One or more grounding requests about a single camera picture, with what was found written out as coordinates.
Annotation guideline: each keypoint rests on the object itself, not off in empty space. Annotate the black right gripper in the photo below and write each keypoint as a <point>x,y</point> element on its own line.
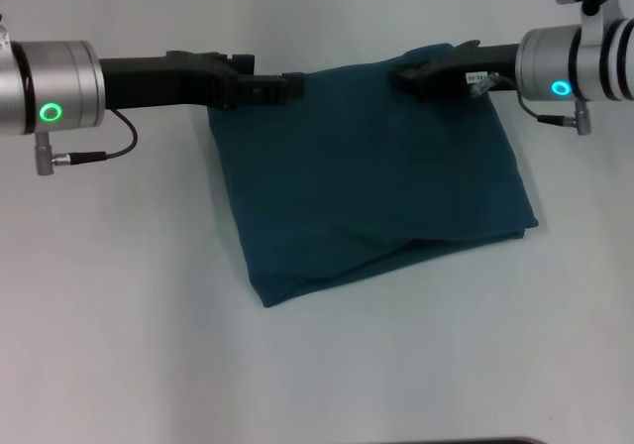
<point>475,70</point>

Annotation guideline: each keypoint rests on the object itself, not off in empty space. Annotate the teal blue printed t-shirt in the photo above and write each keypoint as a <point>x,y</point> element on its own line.
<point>371,191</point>

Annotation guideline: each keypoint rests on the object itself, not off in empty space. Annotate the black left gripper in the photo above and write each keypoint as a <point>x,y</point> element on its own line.
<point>158,79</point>

